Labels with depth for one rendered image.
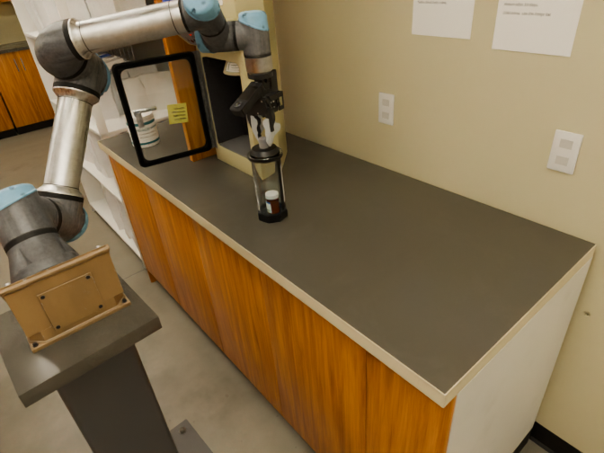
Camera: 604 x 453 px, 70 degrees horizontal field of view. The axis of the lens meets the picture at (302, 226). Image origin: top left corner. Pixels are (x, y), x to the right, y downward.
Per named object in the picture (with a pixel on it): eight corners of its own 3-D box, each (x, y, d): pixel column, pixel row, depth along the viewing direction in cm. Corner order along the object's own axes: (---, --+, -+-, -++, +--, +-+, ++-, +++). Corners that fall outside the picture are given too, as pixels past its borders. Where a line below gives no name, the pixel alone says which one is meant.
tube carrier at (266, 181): (295, 208, 145) (288, 148, 133) (275, 224, 138) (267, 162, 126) (270, 201, 150) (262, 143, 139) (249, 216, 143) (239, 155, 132)
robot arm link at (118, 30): (7, 15, 102) (210, -31, 99) (39, 39, 112) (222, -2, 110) (13, 63, 101) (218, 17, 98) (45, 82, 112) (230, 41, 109)
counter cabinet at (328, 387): (240, 237, 307) (217, 112, 259) (527, 442, 169) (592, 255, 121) (150, 281, 272) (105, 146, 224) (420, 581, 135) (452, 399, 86)
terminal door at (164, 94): (212, 149, 185) (193, 50, 164) (140, 169, 173) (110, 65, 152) (212, 148, 186) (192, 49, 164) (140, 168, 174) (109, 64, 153)
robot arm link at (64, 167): (10, 239, 109) (45, 31, 112) (48, 241, 124) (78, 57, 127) (55, 245, 108) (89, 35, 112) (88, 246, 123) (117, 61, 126)
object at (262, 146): (286, 155, 134) (284, 135, 131) (267, 166, 128) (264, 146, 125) (263, 150, 139) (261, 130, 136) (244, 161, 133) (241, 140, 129)
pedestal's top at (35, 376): (25, 408, 92) (17, 396, 90) (-7, 332, 113) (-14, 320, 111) (162, 327, 110) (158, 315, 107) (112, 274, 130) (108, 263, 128)
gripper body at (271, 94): (285, 111, 129) (281, 68, 123) (267, 119, 124) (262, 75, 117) (265, 107, 133) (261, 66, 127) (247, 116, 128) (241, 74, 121)
